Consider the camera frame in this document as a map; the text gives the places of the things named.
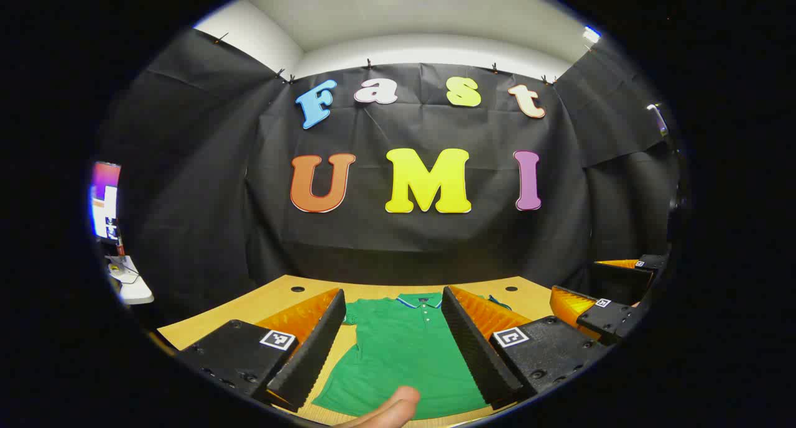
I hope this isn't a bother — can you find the white side desk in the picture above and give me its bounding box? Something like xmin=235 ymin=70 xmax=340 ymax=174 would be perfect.
xmin=106 ymin=254 xmax=155 ymax=305

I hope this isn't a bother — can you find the green T-shirt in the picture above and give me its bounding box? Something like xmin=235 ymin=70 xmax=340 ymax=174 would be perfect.
xmin=311 ymin=292 xmax=514 ymax=419

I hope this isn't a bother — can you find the computer monitor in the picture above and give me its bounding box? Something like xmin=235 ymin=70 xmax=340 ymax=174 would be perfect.
xmin=90 ymin=160 xmax=122 ymax=242

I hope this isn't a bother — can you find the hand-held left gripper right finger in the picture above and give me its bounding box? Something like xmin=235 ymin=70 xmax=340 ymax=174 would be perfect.
xmin=440 ymin=285 xmax=613 ymax=411

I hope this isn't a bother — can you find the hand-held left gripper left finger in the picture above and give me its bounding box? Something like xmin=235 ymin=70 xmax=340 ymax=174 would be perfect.
xmin=176 ymin=288 xmax=347 ymax=413

